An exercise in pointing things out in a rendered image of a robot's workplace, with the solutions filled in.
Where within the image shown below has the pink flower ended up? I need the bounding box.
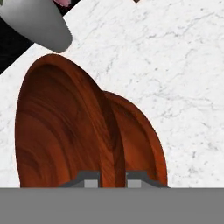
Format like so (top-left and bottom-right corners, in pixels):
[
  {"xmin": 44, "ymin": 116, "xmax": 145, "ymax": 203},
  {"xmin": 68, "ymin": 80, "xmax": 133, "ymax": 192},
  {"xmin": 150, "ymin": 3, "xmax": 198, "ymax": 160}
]
[{"xmin": 53, "ymin": 0, "xmax": 72, "ymax": 8}]

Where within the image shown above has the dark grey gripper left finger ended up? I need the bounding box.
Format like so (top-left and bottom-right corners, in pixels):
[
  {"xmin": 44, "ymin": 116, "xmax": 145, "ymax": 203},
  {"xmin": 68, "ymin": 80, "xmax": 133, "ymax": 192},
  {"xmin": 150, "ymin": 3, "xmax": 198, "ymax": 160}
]
[{"xmin": 59, "ymin": 170, "xmax": 102, "ymax": 188}]

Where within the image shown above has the small brown wooden bowl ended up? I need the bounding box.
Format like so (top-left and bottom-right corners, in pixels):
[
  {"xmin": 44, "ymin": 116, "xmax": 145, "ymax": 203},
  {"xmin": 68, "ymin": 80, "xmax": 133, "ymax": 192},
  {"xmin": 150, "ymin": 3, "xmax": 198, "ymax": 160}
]
[{"xmin": 102, "ymin": 90, "xmax": 169, "ymax": 188}]

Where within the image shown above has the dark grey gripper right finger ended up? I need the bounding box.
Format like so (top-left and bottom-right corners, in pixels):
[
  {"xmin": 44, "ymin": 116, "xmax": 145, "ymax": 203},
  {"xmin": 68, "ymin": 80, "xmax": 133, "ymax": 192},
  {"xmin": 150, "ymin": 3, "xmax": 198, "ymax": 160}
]
[{"xmin": 125, "ymin": 170, "xmax": 170, "ymax": 188}]

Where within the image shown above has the large brown wooden bowl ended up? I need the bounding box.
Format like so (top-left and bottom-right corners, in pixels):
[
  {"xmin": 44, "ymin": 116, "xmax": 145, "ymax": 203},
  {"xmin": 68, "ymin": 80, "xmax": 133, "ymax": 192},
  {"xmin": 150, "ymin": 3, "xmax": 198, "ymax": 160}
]
[{"xmin": 14, "ymin": 53, "xmax": 117, "ymax": 188}]

